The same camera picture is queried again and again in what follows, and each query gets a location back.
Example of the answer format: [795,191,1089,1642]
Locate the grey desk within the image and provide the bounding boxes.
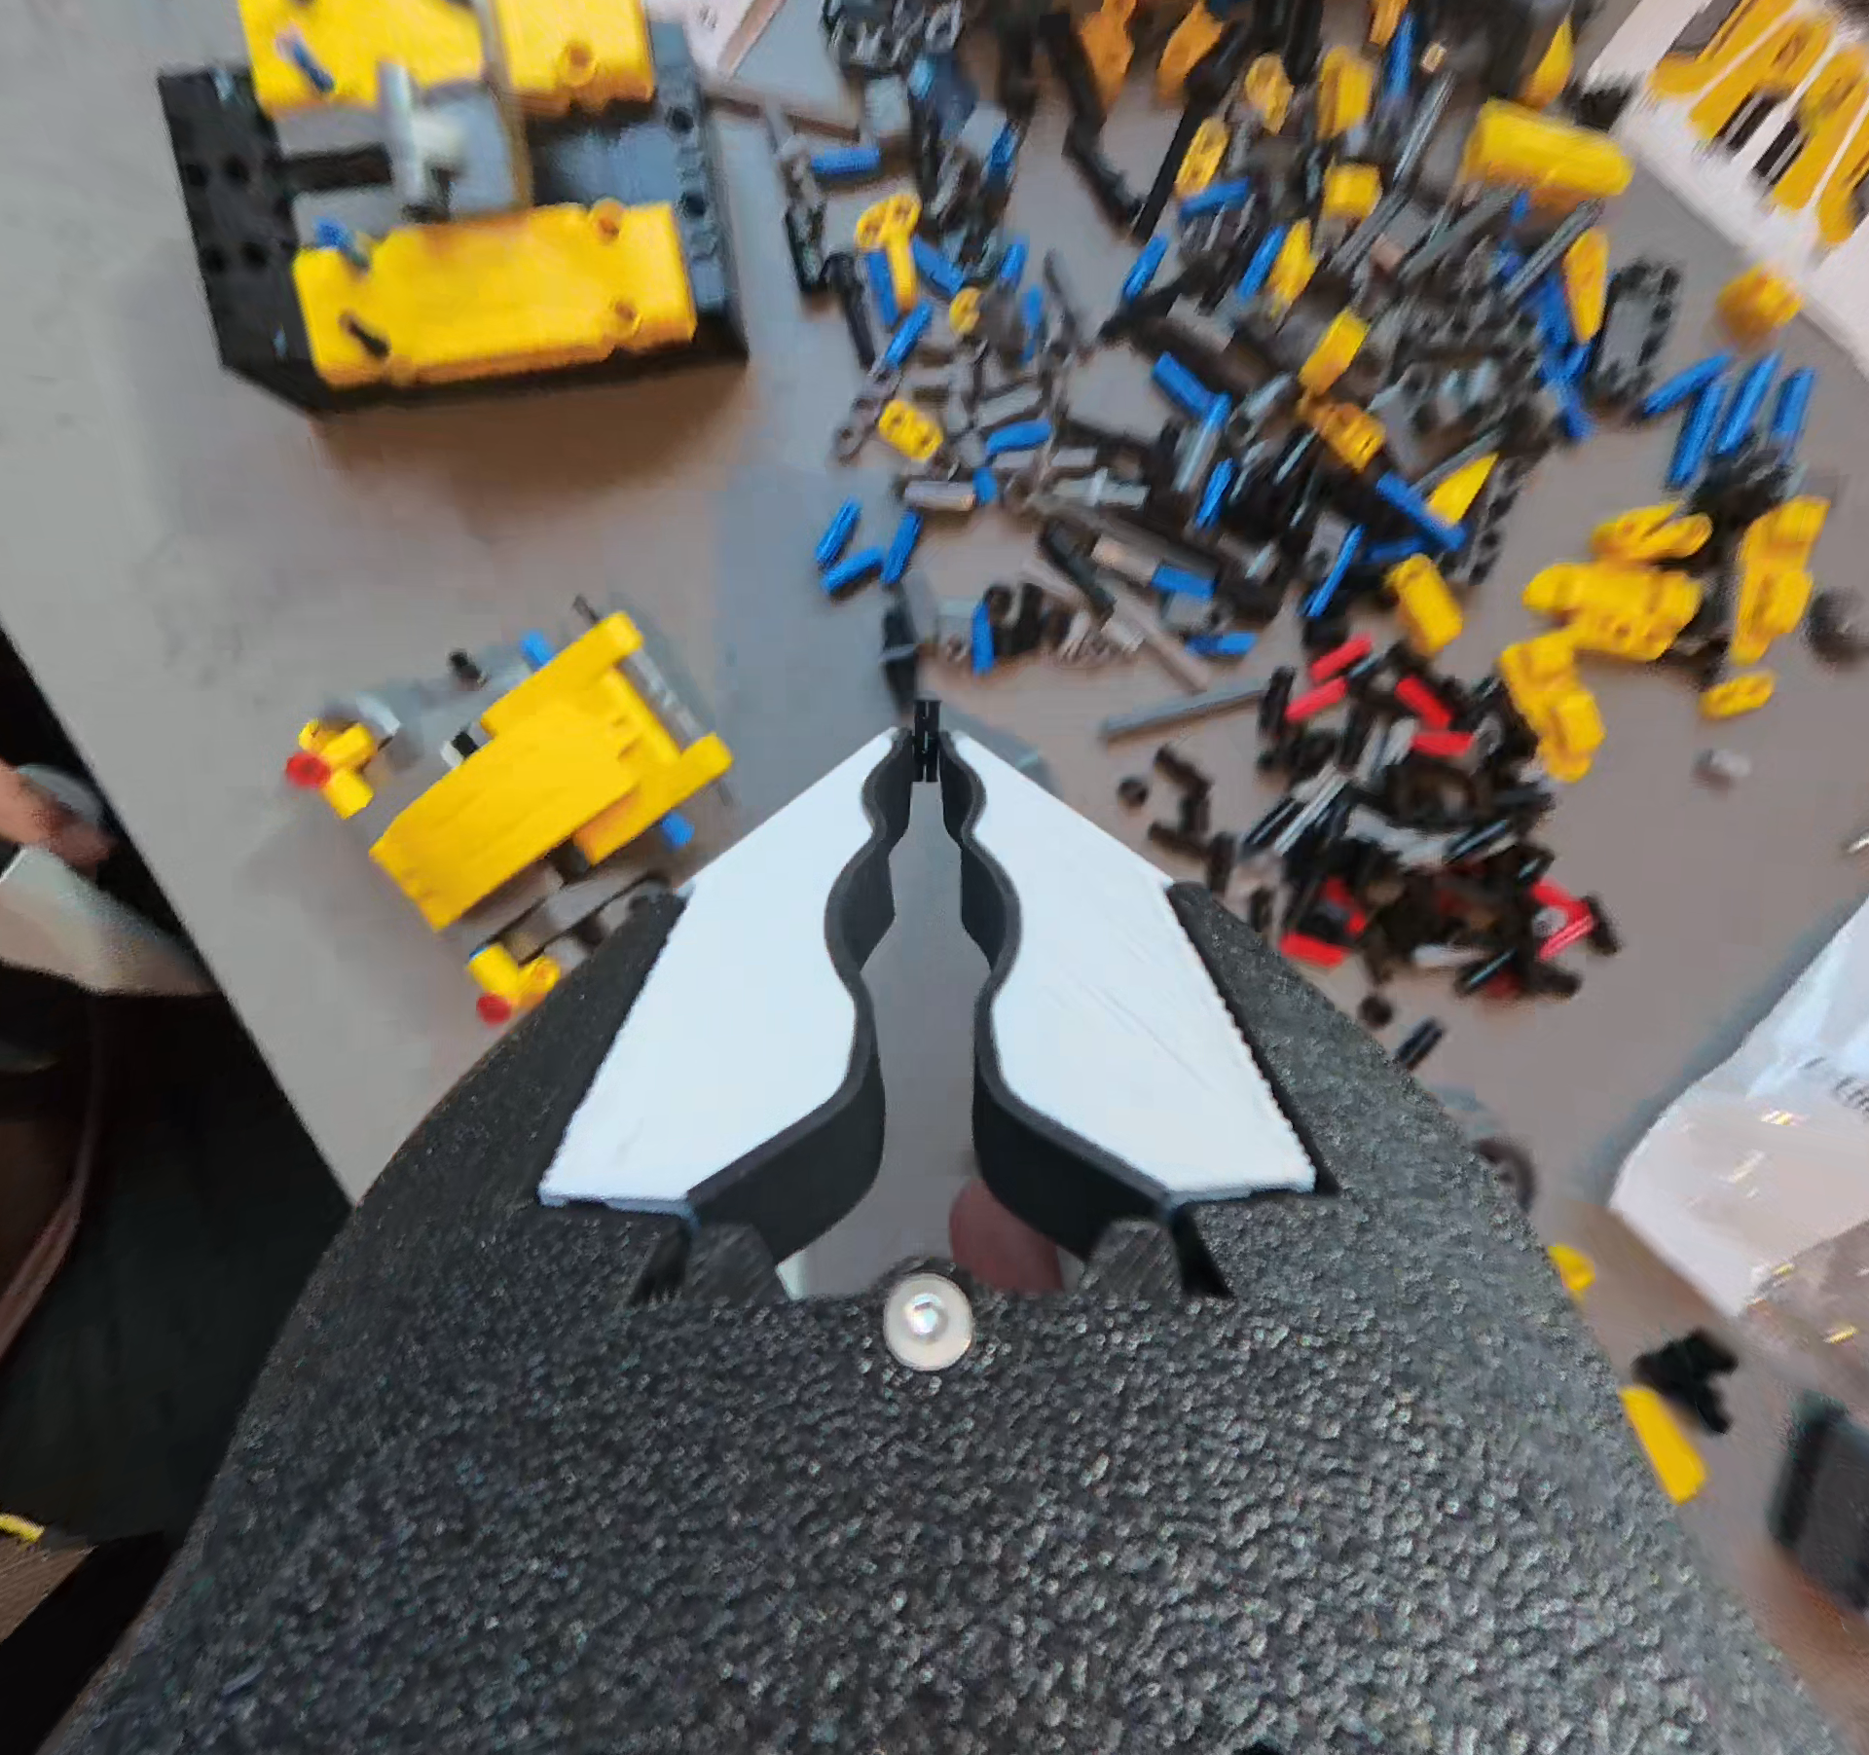
[0,0,1869,1641]

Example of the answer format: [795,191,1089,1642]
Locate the clear plastic bags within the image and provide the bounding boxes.
[1607,893,1869,1325]

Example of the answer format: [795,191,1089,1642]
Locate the person's dark trousers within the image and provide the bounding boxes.
[0,631,361,1755]

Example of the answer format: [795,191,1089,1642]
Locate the grey motor block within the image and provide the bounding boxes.
[1764,1397,1869,1607]

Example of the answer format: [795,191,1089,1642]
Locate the pile of mixed building pieces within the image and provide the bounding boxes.
[781,0,1834,786]

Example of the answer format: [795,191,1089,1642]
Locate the yellow sticker sheet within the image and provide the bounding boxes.
[1583,0,1869,370]

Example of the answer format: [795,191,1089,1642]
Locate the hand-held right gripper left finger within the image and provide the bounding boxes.
[538,728,927,1263]

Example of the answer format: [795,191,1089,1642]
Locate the yellow curved panel piece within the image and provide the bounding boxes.
[1620,1388,1712,1504]

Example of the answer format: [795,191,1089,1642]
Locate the black block with yellow panels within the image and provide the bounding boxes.
[158,0,754,415]

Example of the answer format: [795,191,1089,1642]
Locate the yellow and grey car assembly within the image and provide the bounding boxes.
[285,609,736,1028]

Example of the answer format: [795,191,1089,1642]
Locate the black cross connector piece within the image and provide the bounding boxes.
[1632,1329,1743,1432]

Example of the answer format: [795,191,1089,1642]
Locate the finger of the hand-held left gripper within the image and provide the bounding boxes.
[0,759,117,870]
[0,843,215,1000]

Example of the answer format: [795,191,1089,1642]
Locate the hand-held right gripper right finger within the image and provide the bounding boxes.
[935,730,1320,1263]

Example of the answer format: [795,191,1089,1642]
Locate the pile of black red pins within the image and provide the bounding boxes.
[1110,631,1624,1004]

